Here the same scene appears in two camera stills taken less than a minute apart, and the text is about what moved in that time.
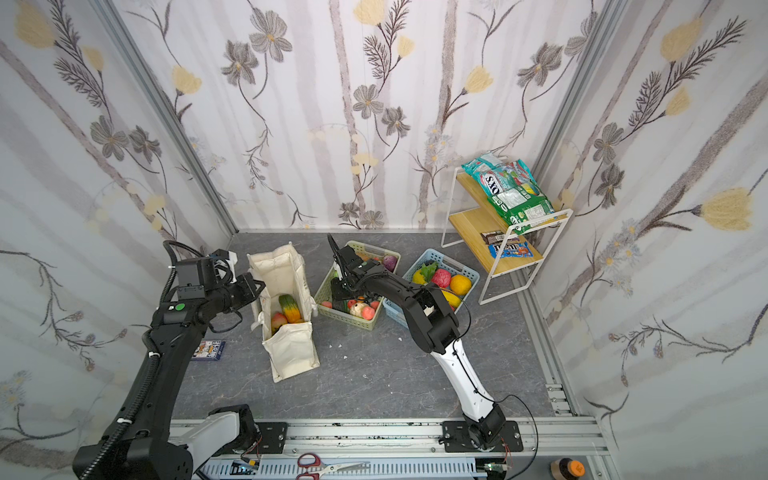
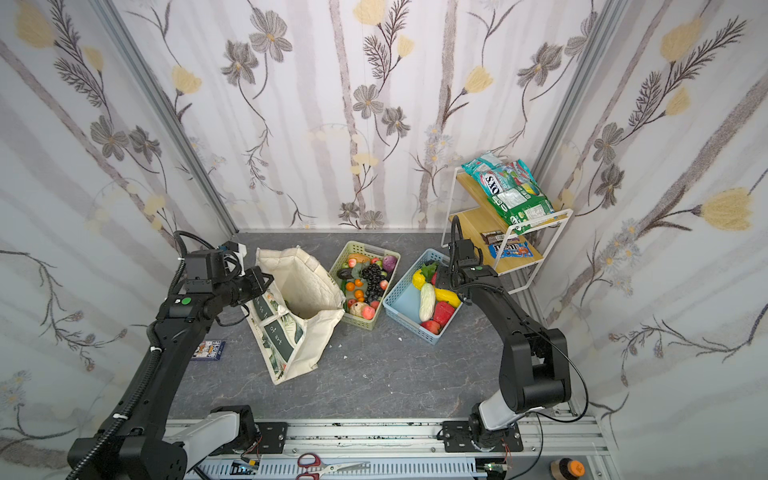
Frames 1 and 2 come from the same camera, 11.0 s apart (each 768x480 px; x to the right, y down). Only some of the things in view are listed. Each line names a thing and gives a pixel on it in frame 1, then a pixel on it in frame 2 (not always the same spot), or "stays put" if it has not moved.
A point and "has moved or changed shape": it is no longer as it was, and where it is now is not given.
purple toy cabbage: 390,262 stays put
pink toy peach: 367,313 stays put
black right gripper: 346,279 -> 459,264
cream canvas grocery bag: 292,351 has moved or changed shape
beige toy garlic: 357,308 stays put
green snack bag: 512,189 stays put
